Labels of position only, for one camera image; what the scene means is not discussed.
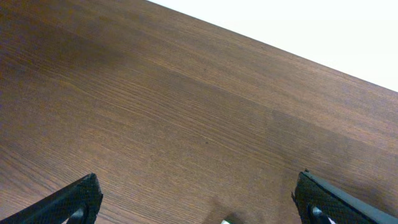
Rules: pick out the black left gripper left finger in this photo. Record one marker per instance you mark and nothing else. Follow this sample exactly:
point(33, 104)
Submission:
point(79, 203)

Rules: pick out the green white soap packet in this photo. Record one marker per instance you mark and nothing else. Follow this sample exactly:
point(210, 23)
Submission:
point(225, 222)

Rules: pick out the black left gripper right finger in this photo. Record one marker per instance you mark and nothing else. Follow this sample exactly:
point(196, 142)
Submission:
point(318, 201)

